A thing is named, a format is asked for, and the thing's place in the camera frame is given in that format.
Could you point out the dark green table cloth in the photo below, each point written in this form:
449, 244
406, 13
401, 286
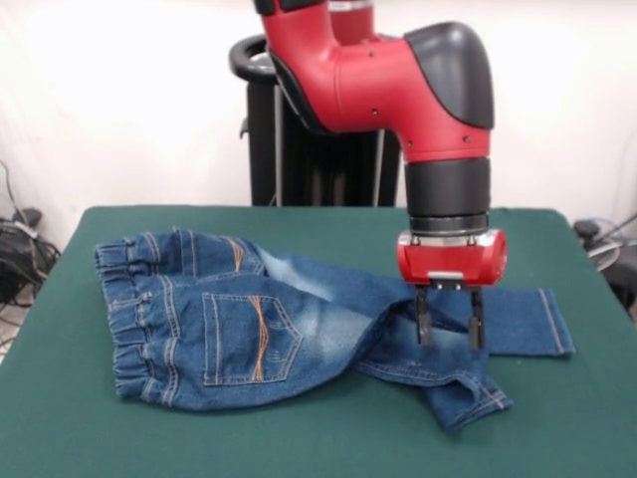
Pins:
298, 448

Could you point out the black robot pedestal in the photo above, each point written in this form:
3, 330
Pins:
264, 149

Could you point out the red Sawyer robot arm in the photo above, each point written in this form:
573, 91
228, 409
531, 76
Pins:
378, 84

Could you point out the blue denim jeans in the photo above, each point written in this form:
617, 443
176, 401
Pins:
249, 328

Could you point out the black office chair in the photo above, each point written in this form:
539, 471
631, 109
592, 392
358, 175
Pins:
624, 279

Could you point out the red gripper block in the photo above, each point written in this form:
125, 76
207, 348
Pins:
453, 261

